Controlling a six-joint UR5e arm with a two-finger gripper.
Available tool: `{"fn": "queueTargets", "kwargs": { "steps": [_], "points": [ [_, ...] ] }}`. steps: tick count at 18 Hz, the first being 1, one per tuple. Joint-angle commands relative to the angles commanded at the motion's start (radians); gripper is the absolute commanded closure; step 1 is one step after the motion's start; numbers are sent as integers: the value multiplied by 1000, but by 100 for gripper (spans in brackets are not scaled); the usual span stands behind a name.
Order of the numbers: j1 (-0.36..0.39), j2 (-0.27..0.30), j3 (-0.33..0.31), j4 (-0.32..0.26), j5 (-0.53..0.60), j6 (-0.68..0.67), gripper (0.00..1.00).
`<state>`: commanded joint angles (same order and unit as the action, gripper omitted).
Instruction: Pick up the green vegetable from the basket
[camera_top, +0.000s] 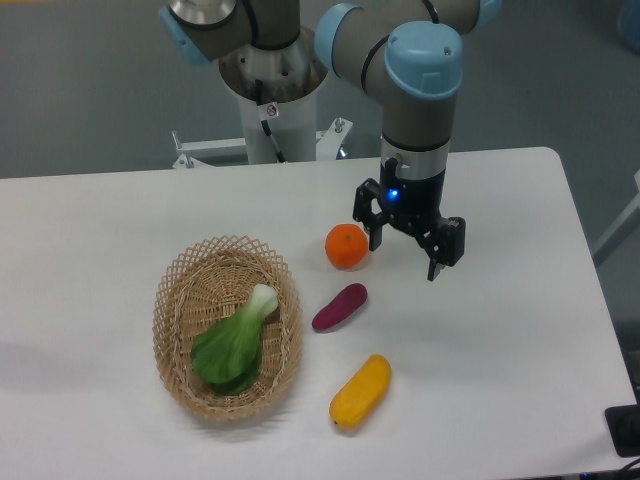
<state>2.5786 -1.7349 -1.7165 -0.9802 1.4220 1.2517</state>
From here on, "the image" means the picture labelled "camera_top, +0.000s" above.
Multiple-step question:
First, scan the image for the green bok choy vegetable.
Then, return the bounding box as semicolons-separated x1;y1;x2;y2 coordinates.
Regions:
190;284;278;395

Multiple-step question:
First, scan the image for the woven wicker basket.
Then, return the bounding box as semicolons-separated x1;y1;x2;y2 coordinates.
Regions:
152;236;303;422

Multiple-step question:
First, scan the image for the orange tangerine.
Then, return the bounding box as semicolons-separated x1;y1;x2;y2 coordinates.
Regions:
324;224;369;270

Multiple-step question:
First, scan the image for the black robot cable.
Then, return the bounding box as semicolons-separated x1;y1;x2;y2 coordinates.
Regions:
254;78;288;164

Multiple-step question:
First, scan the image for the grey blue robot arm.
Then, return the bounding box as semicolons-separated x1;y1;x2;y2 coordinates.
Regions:
159;1;501;279

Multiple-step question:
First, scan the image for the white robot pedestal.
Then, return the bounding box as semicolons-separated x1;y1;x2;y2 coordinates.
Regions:
172;27;353;169

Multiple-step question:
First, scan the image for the white table leg right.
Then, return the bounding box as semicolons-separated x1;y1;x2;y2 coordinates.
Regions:
591;172;639;267

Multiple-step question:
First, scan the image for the purple sweet potato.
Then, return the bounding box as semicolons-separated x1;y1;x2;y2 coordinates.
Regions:
311;283;368;332

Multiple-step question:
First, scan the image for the yellow mango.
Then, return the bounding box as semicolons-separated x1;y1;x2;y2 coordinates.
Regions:
329;354;392;430

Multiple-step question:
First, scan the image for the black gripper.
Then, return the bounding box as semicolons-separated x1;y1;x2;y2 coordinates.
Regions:
352;157;466;281

